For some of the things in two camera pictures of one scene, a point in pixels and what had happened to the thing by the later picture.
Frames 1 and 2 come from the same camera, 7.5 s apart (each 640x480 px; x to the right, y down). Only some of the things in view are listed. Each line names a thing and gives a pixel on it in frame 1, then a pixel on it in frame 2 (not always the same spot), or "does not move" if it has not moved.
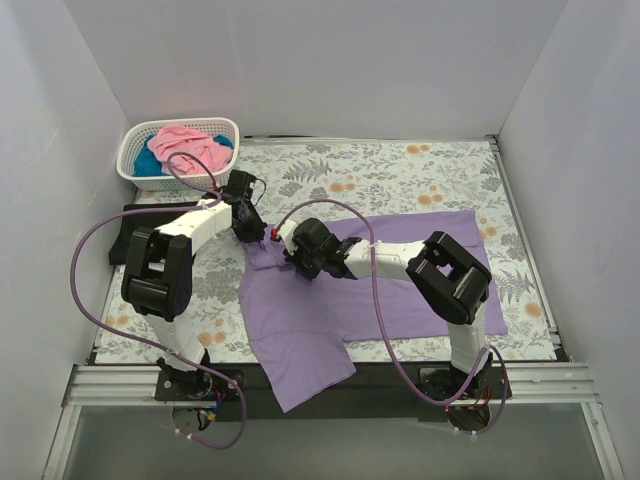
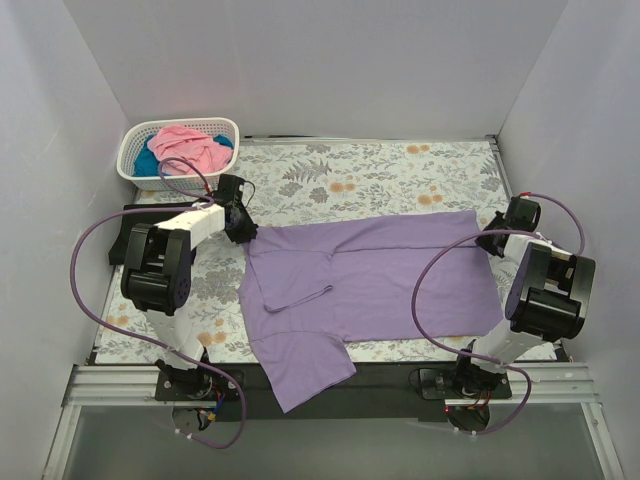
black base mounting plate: (402, 392) does not move
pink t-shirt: (210, 155) does not move
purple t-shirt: (300, 328) does not move
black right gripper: (298, 263) to (490, 240)
